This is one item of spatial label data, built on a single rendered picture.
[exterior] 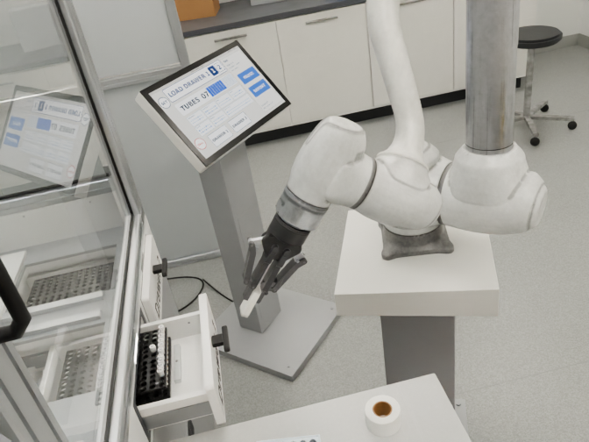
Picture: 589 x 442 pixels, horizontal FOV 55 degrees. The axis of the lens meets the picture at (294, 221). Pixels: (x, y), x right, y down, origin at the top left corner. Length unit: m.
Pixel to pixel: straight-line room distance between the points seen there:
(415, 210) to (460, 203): 0.30
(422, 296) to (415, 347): 0.32
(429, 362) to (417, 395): 0.47
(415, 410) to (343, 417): 0.15
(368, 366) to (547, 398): 0.65
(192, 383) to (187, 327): 0.15
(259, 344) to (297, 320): 0.20
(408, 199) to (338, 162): 0.15
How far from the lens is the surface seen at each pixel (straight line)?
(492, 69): 1.24
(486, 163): 1.29
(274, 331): 2.50
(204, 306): 1.29
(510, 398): 2.27
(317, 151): 0.99
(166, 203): 2.93
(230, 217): 2.16
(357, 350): 2.42
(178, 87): 1.94
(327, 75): 4.13
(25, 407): 0.72
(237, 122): 1.98
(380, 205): 1.03
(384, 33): 1.13
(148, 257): 1.51
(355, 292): 1.39
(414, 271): 1.44
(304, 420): 1.24
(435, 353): 1.70
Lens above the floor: 1.73
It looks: 32 degrees down
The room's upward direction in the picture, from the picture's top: 10 degrees counter-clockwise
